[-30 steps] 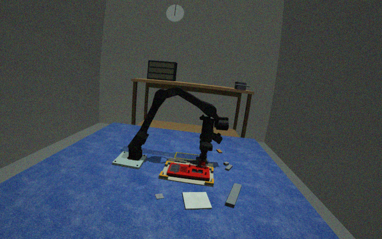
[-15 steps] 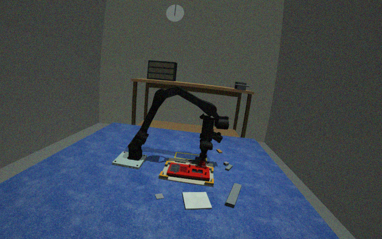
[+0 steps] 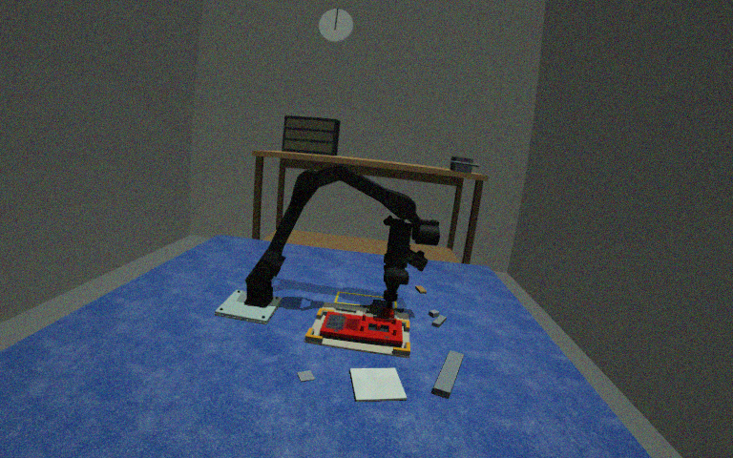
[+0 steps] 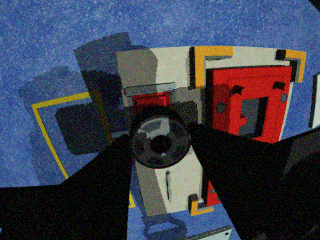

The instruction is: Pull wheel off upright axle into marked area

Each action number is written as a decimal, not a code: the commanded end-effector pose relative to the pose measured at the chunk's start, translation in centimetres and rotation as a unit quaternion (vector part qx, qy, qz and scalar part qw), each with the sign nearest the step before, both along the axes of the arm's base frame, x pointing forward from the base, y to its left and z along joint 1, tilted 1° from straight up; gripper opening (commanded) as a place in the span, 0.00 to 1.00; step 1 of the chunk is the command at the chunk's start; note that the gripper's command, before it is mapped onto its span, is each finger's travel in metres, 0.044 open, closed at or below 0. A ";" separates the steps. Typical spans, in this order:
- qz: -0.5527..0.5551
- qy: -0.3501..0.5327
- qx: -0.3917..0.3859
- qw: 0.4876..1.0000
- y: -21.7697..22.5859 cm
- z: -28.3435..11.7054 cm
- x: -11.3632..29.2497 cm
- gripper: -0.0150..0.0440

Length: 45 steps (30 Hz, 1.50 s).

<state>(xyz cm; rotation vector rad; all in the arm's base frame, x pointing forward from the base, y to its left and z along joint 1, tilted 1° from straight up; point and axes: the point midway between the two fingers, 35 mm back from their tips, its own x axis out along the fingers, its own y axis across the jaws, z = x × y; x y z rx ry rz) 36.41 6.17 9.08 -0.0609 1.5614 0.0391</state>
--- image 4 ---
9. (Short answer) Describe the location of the yellow rectangular outline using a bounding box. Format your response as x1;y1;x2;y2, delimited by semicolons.
32;89;135;208

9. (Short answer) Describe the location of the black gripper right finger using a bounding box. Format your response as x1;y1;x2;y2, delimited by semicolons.
187;123;320;240

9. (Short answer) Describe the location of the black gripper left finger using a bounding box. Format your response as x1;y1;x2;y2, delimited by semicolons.
0;135;132;240

